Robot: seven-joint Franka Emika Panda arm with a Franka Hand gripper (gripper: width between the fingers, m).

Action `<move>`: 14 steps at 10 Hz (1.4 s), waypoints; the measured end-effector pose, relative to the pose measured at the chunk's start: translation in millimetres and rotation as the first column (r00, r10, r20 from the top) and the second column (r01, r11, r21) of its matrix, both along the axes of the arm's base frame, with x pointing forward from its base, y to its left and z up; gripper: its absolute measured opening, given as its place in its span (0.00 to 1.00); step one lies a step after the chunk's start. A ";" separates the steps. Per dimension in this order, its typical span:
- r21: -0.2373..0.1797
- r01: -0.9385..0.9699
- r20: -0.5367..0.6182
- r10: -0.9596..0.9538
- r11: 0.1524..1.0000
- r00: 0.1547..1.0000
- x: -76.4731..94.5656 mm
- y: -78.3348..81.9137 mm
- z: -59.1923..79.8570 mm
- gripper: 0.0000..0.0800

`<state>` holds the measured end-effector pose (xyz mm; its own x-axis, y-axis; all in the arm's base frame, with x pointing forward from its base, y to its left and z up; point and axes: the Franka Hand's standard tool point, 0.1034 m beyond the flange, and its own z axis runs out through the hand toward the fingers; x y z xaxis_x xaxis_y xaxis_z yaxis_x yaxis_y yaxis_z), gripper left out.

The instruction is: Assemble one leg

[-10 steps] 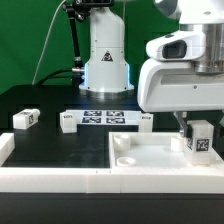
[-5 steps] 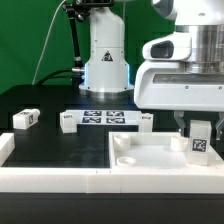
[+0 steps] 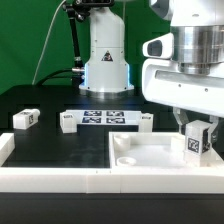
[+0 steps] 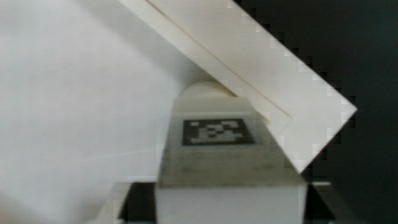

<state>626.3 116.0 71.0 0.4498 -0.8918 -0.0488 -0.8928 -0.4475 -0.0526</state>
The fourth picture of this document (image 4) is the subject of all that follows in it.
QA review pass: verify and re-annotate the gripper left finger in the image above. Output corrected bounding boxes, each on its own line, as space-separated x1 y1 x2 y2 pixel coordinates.
87 182 156 224

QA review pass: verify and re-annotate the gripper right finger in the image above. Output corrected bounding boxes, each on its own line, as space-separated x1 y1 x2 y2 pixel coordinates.
304 182 368 224

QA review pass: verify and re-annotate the white table leg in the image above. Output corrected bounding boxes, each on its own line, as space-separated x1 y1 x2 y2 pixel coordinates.
154 81 307 224

